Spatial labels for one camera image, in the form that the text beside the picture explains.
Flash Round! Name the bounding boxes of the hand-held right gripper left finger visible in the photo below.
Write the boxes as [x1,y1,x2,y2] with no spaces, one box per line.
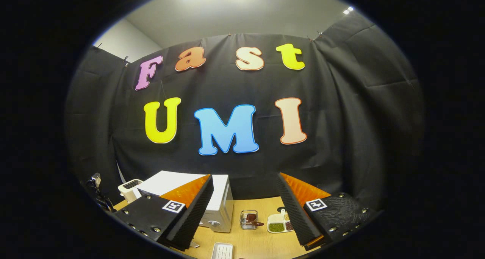
[113,174,214,252]

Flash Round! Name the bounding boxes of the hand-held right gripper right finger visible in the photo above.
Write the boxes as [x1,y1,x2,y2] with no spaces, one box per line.
[276,172,379,251]

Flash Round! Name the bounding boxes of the white microwave oven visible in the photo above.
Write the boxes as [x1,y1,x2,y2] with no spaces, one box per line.
[136,170,234,233]

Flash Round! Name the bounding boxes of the white divided plate with beans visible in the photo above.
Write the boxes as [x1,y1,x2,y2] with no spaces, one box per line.
[267,207,295,234]

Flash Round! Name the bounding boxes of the white toaster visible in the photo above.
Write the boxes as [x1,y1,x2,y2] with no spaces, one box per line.
[117,179,144,203]

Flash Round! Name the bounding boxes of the white rectangular tray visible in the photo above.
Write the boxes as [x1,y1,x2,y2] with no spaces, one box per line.
[211,242,233,259]

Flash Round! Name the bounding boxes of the wire mesh basket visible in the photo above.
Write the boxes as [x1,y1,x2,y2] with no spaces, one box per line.
[240,210,259,230]

